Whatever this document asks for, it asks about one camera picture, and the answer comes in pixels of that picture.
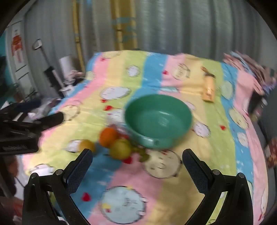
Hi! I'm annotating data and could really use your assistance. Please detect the crumpled white cloth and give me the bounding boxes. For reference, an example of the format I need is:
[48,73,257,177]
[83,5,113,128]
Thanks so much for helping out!
[28,98,62,120]

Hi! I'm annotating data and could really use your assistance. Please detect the red snack box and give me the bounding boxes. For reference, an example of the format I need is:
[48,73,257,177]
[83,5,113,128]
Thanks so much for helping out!
[264,138,277,169]

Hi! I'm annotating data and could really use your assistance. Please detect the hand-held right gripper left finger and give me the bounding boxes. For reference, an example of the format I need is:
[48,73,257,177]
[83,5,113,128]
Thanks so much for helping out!
[23,149,93,225]

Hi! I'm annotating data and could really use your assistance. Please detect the yellow bottle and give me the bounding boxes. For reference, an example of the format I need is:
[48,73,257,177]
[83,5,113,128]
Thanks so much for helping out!
[202,67,216,102]

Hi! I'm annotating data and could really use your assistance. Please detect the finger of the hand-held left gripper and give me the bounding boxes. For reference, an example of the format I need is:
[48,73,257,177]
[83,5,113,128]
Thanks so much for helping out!
[32,112,65,132]

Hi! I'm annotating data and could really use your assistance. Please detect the green plastic bowl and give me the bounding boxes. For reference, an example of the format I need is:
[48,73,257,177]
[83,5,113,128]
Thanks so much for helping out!
[124,94,193,150]

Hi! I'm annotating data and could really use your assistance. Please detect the yellow patterned curtain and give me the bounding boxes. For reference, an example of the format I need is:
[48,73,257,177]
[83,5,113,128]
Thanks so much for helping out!
[110,0,139,51]

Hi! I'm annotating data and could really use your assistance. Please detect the stick vacuum cleaner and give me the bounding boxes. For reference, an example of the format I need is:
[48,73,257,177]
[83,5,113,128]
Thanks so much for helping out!
[32,39,63,91]

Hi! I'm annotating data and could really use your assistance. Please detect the green grapes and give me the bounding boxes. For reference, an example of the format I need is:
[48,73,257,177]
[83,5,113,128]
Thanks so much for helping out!
[132,147,150,163]

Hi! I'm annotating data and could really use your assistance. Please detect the pile of clothes and bags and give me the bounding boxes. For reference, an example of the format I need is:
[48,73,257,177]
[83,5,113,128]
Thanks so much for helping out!
[63,70,87,87]

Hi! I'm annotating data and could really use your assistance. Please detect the gold curtain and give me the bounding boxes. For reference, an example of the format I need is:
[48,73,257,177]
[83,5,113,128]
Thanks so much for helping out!
[72,0,85,72]

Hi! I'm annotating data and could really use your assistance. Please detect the wall poster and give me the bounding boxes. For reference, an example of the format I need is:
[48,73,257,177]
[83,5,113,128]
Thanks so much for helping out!
[10,28,25,64]

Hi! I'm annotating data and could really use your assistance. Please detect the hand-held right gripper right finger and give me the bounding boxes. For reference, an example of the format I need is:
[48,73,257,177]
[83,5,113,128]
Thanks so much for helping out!
[182,148,253,225]

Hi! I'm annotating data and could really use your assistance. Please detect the clear plastic candy bag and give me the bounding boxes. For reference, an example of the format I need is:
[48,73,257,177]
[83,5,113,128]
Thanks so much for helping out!
[107,121,130,139]

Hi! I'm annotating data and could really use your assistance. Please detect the colourful printed blanket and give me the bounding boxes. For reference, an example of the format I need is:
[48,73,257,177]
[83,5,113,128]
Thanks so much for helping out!
[23,50,270,225]

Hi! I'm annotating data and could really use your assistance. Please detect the white panel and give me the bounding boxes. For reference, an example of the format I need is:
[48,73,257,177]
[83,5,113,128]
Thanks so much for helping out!
[58,56,75,79]

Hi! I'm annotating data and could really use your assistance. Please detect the pile of pink clothes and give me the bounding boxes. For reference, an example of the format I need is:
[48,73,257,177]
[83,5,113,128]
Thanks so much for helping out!
[223,51,277,96]

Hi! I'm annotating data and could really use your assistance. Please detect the grey curtain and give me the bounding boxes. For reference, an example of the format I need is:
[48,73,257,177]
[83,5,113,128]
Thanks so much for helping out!
[24,0,260,63]

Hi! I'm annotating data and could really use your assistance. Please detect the yellow lemon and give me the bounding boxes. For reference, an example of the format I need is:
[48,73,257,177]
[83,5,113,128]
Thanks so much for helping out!
[109,139,132,160]
[79,139,96,155]

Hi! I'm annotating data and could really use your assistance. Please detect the orange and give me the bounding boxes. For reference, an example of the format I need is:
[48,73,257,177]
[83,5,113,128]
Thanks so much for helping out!
[100,128,119,147]

